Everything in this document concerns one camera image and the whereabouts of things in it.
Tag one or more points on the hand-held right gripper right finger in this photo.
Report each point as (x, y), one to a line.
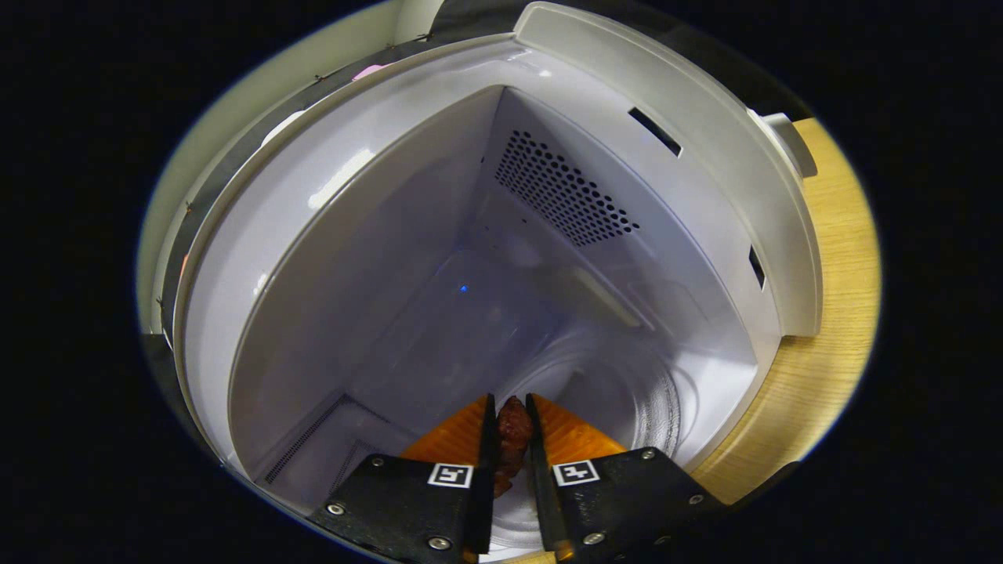
(619, 501)

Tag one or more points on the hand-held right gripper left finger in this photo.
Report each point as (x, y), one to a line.
(439, 509)

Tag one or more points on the red meat strip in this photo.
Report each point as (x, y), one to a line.
(513, 431)

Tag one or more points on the white microwave oven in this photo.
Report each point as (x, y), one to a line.
(392, 274)

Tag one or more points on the glass turntable plate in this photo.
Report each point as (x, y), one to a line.
(611, 392)

